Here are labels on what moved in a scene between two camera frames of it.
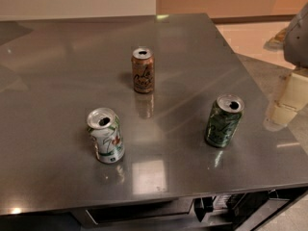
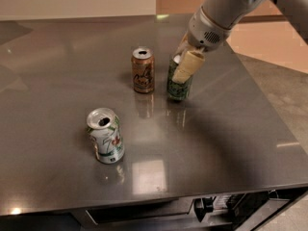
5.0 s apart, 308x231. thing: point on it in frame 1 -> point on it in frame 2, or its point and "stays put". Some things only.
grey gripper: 296,43 -> 205,33
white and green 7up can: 105,131 stays put
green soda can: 223,119 -> 177,90
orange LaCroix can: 143,70 stays put
